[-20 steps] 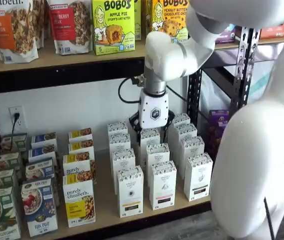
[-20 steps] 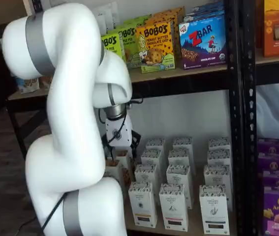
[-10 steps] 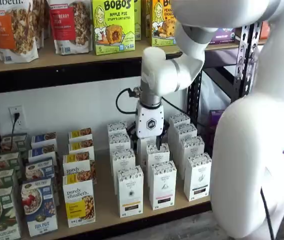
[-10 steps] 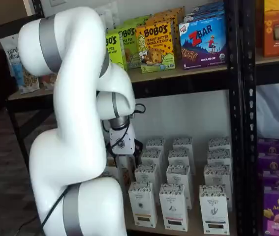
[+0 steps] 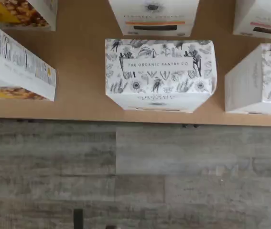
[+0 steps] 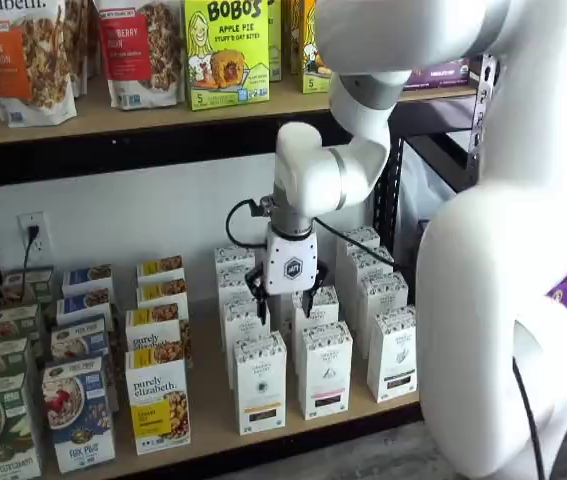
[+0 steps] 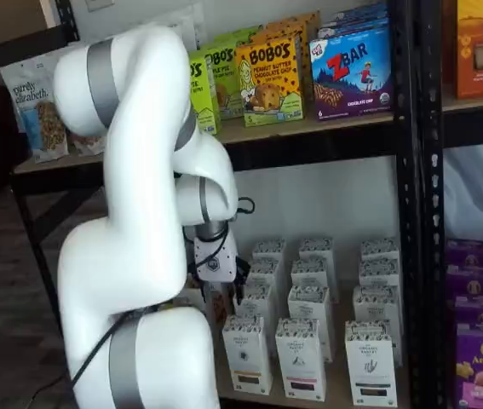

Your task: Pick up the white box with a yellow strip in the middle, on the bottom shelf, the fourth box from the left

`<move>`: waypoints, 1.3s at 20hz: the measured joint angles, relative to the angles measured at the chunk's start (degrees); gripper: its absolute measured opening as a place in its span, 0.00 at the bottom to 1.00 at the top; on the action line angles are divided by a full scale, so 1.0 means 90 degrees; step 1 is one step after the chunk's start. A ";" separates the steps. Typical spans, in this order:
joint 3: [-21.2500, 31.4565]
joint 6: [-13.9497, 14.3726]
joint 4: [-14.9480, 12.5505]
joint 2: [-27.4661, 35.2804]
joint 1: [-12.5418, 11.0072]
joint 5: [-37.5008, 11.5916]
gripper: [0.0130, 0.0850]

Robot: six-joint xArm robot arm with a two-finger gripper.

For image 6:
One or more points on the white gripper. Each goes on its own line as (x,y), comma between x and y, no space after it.
(290,265)

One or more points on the white box yellow strip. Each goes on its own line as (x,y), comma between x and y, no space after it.
(240,320)
(233,257)
(233,289)
(260,380)

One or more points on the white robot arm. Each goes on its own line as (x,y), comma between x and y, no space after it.
(488,250)

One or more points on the white box pink strip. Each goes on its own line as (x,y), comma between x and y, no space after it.
(325,370)
(324,310)

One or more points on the white box dark strip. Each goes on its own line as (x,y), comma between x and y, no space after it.
(383,297)
(363,267)
(393,355)
(358,236)

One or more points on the brown shelf board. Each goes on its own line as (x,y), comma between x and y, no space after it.
(113,120)
(213,400)

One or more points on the purely elizabeth yellow white box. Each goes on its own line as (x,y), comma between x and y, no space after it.
(160,267)
(155,395)
(160,297)
(150,332)

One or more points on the blue flax plus oatmeal box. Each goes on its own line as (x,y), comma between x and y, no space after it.
(78,340)
(85,280)
(83,302)
(75,425)

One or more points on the black metal shelf rack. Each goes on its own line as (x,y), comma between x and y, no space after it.
(113,160)

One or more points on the yellow Bobo's peanut butter box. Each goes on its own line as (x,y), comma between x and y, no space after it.
(313,75)

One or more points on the green Bobo's apple pie box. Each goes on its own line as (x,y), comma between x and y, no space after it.
(225,60)

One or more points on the purple snack box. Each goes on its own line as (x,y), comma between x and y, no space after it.
(565,295)

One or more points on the grey perforated metal upright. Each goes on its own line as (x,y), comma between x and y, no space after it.
(483,100)

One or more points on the red label granola bag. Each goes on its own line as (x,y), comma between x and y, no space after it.
(138,60)

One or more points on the orange label granola bag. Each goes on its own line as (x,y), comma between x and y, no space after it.
(23,60)

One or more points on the white wall outlet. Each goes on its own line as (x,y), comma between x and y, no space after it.
(39,250)

